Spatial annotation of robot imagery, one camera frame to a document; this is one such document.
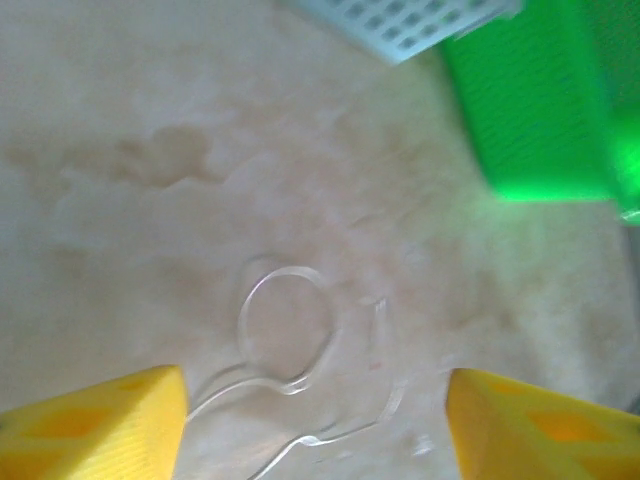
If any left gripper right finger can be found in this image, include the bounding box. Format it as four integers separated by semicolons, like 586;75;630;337
444;368;640;480

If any green plastic basket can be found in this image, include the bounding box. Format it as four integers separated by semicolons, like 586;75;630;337
439;0;640;224

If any light blue plastic basket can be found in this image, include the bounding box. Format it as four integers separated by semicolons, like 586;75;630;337
294;0;526;67

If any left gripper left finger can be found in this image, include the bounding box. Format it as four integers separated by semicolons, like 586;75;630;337
0;364;189;480

